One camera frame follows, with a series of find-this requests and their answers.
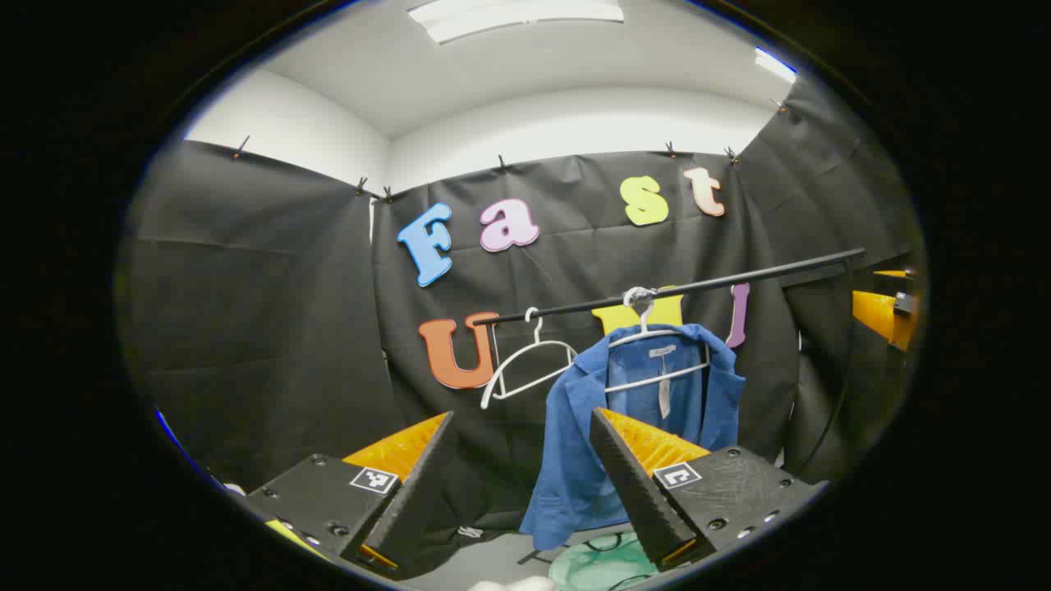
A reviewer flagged black clothes rack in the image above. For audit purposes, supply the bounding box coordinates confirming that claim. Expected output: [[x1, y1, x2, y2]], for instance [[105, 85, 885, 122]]
[[472, 248, 868, 481]]

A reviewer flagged empty white hanger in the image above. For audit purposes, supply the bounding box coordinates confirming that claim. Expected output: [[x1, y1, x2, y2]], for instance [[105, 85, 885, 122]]
[[480, 308, 580, 410]]

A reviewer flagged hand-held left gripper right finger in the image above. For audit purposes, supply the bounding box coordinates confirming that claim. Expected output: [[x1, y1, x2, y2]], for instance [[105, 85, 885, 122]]
[[589, 406, 826, 573]]

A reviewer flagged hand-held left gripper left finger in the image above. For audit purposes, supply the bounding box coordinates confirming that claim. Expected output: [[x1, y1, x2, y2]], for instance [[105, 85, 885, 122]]
[[245, 410, 457, 575]]

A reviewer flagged green mesh laundry hamper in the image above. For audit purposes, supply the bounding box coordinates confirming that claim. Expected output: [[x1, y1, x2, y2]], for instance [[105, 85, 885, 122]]
[[548, 532, 662, 591]]

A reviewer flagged blue corduroy jacket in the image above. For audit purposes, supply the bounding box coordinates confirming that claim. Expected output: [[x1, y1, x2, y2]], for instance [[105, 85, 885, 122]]
[[519, 323, 746, 551]]

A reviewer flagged large ceiling light panel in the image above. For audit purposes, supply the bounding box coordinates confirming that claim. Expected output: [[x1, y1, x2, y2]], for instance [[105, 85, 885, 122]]
[[408, 0, 625, 44]]

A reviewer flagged black backdrop cloth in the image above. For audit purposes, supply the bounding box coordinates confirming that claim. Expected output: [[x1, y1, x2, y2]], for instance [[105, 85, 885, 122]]
[[115, 78, 925, 575]]

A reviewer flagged small ceiling light panel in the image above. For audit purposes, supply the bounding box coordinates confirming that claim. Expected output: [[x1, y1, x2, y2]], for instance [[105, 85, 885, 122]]
[[754, 48, 797, 83]]

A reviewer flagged white hanger holding jacket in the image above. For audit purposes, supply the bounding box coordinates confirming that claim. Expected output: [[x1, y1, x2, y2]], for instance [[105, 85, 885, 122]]
[[606, 287, 711, 395]]

